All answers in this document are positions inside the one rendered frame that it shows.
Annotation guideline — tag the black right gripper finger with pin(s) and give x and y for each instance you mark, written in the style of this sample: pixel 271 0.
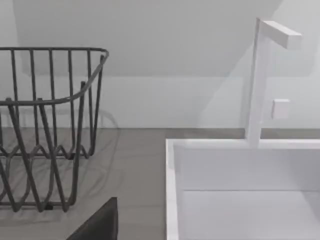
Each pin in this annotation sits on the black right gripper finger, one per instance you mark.
pixel 102 222

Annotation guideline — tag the white sink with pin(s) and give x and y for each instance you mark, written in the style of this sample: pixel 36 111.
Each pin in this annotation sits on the white sink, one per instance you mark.
pixel 225 170

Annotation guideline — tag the tall white tap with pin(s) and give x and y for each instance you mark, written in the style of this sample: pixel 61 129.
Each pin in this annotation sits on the tall white tap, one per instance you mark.
pixel 257 87

